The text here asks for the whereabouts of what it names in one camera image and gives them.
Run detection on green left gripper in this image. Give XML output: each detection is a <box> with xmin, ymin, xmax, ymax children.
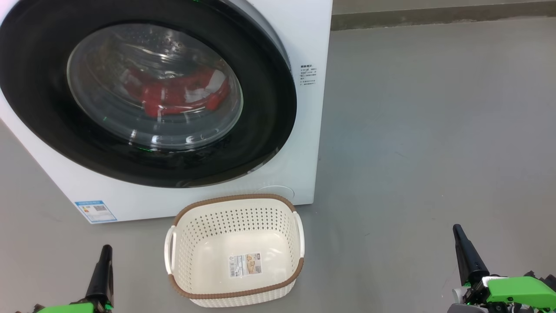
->
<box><xmin>15</xmin><ymin>245</ymin><xmax>114</xmax><ymax>313</ymax></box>

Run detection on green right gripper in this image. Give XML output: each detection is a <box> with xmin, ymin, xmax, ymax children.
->
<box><xmin>453</xmin><ymin>224</ymin><xmax>556</xmax><ymax>313</ymax></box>

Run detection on red and white garment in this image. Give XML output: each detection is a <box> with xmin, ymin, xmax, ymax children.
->
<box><xmin>124</xmin><ymin>66</ymin><xmax>232</xmax><ymax>118</ymax></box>

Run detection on black round glass washer door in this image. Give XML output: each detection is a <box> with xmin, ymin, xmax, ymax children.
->
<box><xmin>0</xmin><ymin>0</ymin><xmax>298</xmax><ymax>188</ymax></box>

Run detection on cream perforated basket brown rim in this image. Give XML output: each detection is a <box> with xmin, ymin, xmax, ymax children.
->
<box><xmin>164</xmin><ymin>194</ymin><xmax>305</xmax><ymax>308</ymax></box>

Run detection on white front-load washing machine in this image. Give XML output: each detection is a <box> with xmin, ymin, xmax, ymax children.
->
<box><xmin>0</xmin><ymin>0</ymin><xmax>333</xmax><ymax>224</ymax></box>

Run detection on blue energy label sticker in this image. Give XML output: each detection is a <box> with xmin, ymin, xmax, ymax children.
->
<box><xmin>74</xmin><ymin>200</ymin><xmax>118</xmax><ymax>224</ymax></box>

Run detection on white product sticker with barcode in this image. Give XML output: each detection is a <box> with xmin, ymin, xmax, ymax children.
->
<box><xmin>229</xmin><ymin>253</ymin><xmax>262</xmax><ymax>278</ymax></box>

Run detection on round white filter cover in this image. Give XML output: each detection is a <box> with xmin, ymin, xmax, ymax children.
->
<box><xmin>254</xmin><ymin>186</ymin><xmax>296</xmax><ymax>205</ymax></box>

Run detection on grey wall baseboard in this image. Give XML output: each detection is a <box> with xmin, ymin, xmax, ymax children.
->
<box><xmin>331</xmin><ymin>1</ymin><xmax>556</xmax><ymax>31</ymax></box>

